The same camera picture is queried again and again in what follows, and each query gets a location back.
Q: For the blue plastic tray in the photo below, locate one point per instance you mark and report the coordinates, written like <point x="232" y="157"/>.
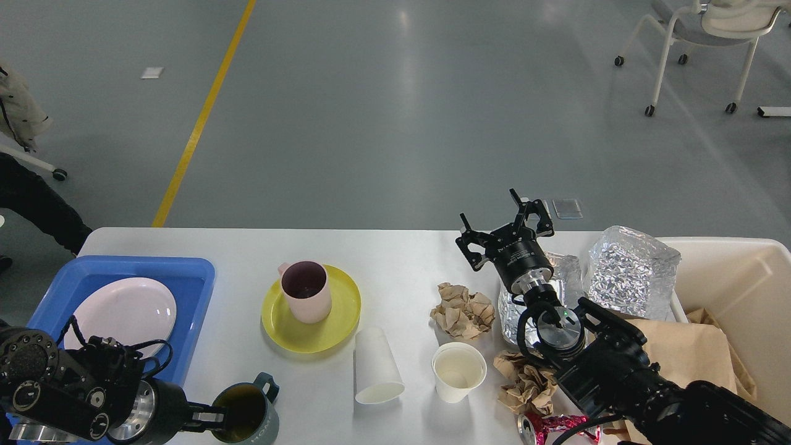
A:
<point x="190" y="279"/>

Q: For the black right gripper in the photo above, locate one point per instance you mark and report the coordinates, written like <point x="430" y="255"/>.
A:
<point x="516" y="254"/>

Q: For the upright white paper cup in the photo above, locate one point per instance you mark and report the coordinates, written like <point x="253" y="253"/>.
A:
<point x="458" y="368"/>

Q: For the beige jacket on chair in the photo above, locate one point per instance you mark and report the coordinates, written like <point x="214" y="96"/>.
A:
<point x="22" y="119"/>

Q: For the crumpled brown paper lower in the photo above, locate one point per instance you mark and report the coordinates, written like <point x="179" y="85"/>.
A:
<point x="530" y="388"/>

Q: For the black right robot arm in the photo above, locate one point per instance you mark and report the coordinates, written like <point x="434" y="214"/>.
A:
<point x="598" y="358"/>

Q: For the dark green mug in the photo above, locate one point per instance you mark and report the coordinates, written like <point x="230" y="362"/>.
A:
<point x="250" y="416"/>

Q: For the white chair leg with wheel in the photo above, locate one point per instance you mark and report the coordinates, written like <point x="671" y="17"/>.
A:
<point x="58" y="174"/>

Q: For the aluminium foil tray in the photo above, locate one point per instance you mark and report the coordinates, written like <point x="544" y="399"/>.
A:
<point x="566" y="281"/>

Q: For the person in dark clothes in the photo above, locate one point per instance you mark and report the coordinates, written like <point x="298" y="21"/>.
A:
<point x="28" y="195"/>

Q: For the crushed red can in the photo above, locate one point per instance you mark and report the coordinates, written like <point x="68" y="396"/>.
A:
<point x="534" y="429"/>

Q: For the white wheeled chair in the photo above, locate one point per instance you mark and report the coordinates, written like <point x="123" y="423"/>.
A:
<point x="715" y="24"/>

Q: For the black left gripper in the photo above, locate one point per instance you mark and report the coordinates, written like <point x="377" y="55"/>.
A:
<point x="158" y="412"/>

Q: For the beige plastic bin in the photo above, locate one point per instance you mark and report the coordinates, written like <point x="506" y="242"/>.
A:
<point x="745" y="285"/>

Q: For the crumpled brown paper ball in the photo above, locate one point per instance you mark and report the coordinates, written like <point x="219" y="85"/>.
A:
<point x="462" y="314"/>

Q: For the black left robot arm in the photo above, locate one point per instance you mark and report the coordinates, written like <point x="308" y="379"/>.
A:
<point x="102" y="390"/>

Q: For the lying white paper cup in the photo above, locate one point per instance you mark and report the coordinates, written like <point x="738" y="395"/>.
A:
<point x="376" y="375"/>

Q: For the pink mug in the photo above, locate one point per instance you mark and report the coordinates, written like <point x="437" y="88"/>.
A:
<point x="305" y="284"/>

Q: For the yellow plate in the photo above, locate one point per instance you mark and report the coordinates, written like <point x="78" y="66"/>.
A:
<point x="295" y="336"/>

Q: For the crumpled aluminium foil block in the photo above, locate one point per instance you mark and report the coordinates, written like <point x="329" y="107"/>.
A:
<point x="631" y="272"/>

